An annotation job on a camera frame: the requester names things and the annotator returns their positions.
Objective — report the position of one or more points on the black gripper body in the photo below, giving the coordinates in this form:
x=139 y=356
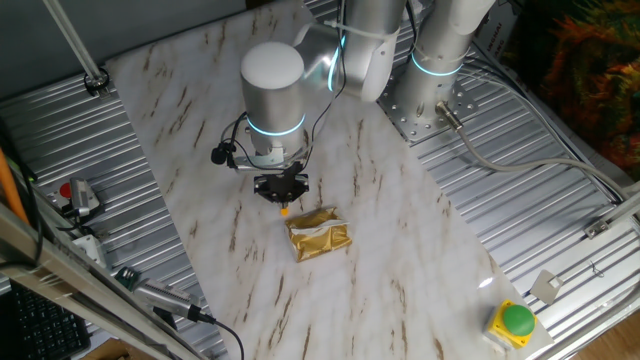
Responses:
x=280 y=185

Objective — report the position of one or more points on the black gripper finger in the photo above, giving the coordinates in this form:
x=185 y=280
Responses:
x=270 y=197
x=297 y=196

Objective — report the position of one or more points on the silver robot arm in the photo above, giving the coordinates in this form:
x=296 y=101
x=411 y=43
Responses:
x=272 y=95

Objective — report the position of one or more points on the gold tissue pack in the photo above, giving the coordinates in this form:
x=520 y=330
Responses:
x=320 y=240

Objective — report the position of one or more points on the white marble pattern mat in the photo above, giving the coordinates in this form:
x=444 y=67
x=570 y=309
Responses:
x=400 y=225

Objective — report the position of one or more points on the grey red emergency stop button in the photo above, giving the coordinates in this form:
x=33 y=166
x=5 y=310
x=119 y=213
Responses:
x=65 y=190

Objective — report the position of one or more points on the aluminium profile beam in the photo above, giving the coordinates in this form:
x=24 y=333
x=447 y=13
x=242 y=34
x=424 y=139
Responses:
x=625 y=207
x=65 y=280

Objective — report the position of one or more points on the yellow box green button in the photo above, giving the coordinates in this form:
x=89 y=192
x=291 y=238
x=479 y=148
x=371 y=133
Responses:
x=517 y=322

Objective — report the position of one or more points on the white printed board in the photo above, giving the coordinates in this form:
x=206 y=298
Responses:
x=492 y=30

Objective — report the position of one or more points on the orange rod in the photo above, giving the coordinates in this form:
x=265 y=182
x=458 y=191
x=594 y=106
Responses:
x=10 y=190

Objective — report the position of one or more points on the black keyboard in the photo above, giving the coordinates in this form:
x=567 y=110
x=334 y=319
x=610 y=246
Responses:
x=40 y=325

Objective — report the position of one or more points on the small grey metal plate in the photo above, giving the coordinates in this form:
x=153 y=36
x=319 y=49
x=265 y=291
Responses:
x=546 y=287

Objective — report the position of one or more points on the orange green patterned cloth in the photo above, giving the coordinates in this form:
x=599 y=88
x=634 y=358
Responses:
x=590 y=75

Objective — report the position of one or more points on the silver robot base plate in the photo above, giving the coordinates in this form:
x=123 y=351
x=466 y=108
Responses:
x=425 y=130

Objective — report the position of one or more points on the silver finned camera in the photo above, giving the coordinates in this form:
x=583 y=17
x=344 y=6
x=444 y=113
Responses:
x=165 y=296

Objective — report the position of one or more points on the thin aluminium frame post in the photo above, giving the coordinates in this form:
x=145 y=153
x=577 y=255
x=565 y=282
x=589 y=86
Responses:
x=95 y=80

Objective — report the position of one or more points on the silver corner bracket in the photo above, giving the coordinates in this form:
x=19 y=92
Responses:
x=597 y=229

